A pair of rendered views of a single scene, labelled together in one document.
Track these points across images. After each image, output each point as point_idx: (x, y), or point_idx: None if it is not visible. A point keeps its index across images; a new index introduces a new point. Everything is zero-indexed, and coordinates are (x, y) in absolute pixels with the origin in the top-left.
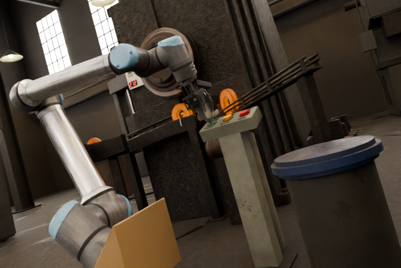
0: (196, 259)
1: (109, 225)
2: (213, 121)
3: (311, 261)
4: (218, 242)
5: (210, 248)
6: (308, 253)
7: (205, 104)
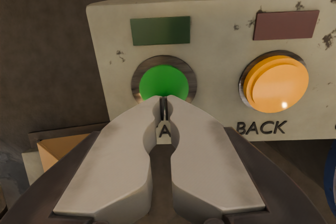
0: (75, 47)
1: (3, 212)
2: (168, 76)
3: (276, 149)
4: None
5: (75, 12)
6: (280, 153)
7: None
